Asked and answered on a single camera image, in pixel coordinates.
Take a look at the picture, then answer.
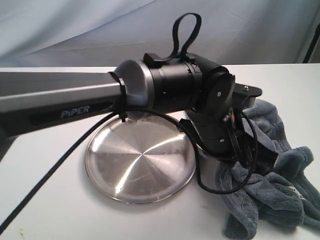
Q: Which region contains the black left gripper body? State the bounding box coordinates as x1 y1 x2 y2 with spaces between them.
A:
179 110 278 175

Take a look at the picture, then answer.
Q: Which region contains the blue-grey fleece towel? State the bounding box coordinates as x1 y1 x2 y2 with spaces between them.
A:
222 99 320 240

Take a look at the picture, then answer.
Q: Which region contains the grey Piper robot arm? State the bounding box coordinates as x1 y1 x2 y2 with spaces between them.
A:
0 54 262 161

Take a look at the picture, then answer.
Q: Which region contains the round stainless steel plate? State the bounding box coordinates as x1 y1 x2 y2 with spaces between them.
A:
84 115 196 204

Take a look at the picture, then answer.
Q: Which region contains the black stand pole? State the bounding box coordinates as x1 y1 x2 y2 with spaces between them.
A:
302 26 320 64

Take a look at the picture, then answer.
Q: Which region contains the grey backdrop cloth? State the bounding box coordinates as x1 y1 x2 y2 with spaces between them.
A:
0 0 320 67

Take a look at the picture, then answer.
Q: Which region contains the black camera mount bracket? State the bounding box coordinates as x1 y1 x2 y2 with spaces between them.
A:
232 83 263 110

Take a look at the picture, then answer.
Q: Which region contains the black velcro strap loop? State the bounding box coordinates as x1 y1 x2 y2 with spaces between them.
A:
172 13 203 61

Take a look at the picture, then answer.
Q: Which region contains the black cable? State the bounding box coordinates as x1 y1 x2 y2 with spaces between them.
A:
0 106 260 240

